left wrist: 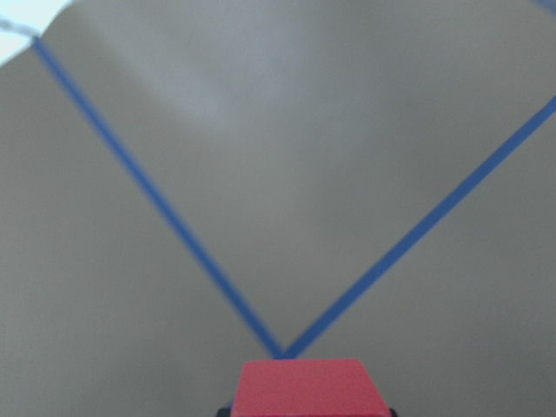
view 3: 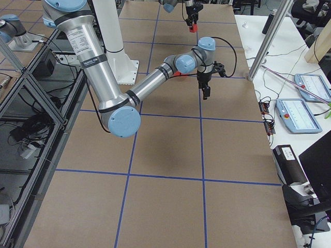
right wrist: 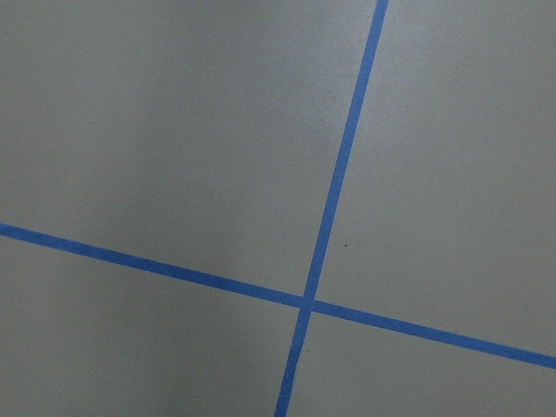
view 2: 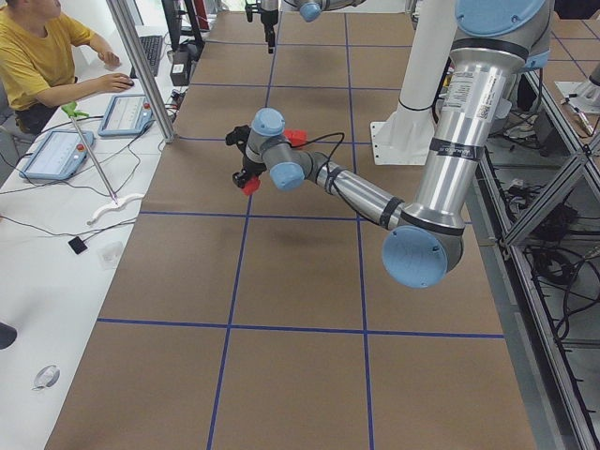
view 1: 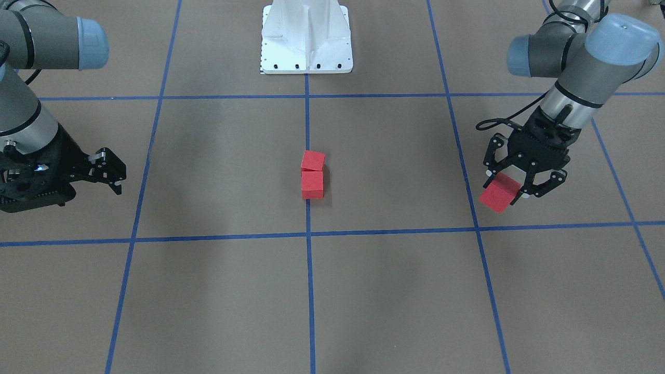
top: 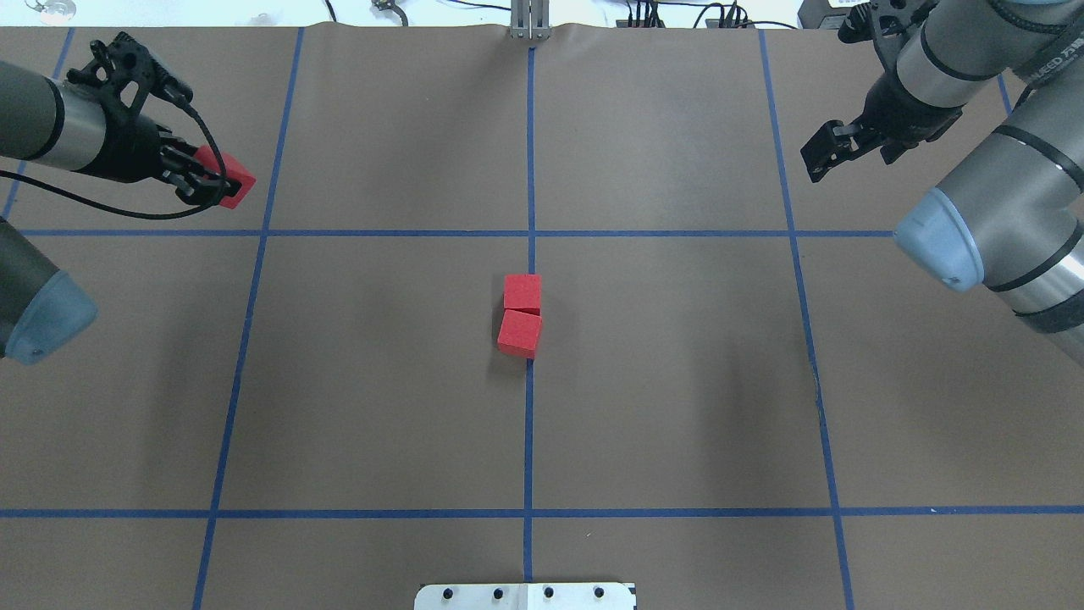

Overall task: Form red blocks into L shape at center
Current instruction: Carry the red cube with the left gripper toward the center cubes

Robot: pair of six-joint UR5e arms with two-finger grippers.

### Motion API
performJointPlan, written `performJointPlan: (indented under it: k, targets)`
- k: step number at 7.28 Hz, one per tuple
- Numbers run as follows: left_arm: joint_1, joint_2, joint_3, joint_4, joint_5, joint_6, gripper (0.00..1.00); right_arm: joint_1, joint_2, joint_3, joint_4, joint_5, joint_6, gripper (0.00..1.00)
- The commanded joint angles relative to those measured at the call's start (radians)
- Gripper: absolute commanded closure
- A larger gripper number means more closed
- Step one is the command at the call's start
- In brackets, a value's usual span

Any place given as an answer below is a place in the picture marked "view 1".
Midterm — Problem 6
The black gripper body front-right arm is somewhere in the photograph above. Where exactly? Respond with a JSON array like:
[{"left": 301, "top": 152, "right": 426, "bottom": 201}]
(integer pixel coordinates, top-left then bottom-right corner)
[{"left": 1, "top": 125, "right": 92, "bottom": 213}]

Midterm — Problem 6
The black gripper body front-left arm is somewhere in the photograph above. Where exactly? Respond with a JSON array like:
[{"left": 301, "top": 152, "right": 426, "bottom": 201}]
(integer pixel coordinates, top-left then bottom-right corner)
[{"left": 508, "top": 112, "right": 580, "bottom": 172}]

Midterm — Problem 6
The red block front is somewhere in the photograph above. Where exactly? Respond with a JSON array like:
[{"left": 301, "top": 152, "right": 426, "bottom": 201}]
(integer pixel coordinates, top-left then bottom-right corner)
[
  {"left": 479, "top": 173, "right": 522, "bottom": 213},
  {"left": 301, "top": 151, "right": 326, "bottom": 172}
]

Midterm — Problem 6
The red block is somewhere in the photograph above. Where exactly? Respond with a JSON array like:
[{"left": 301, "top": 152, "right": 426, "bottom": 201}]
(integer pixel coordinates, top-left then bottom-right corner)
[
  {"left": 301, "top": 151, "right": 326, "bottom": 172},
  {"left": 301, "top": 171, "right": 325, "bottom": 199},
  {"left": 479, "top": 173, "right": 522, "bottom": 213}
]

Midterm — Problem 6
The black gripper cable front-left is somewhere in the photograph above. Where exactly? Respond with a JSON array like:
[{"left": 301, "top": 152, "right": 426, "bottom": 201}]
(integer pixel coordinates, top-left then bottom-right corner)
[{"left": 475, "top": 93, "right": 549, "bottom": 131}]

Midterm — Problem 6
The black gripper cable front-right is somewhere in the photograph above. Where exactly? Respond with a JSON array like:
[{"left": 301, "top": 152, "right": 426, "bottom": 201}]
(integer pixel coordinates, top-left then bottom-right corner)
[{"left": 0, "top": 42, "right": 43, "bottom": 86}]

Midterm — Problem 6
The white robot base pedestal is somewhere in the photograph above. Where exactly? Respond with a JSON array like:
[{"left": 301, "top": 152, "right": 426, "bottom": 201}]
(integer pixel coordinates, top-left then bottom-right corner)
[{"left": 260, "top": 1, "right": 354, "bottom": 74}]

